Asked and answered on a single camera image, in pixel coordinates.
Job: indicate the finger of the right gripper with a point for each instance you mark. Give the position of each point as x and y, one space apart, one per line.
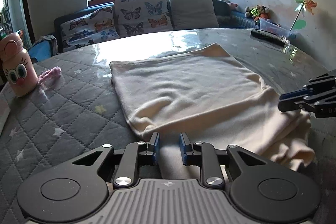
320 84
321 104

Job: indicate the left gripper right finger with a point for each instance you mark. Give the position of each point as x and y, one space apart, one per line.
206 157

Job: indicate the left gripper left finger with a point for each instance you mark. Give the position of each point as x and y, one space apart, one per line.
132 158

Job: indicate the cream sweatshirt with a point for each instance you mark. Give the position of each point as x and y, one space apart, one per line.
213 98

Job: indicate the black remote control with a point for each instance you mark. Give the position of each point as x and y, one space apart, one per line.
267 36

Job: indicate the clear plastic box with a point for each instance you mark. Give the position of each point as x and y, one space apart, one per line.
267 26

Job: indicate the colourful paper pinwheel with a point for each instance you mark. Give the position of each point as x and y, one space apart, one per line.
303 7

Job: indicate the plush toy pile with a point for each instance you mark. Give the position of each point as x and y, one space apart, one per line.
258 12

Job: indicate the blue sofa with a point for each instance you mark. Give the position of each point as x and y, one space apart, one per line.
226 16

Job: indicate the grey plain cushion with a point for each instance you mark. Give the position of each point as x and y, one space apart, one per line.
193 14

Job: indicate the pink cartoon water bottle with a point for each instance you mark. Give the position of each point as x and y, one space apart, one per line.
17 65

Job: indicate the flat butterfly pillow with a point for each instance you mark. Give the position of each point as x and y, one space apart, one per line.
93 28

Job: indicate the upright butterfly pillow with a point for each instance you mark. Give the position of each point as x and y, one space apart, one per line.
136 17

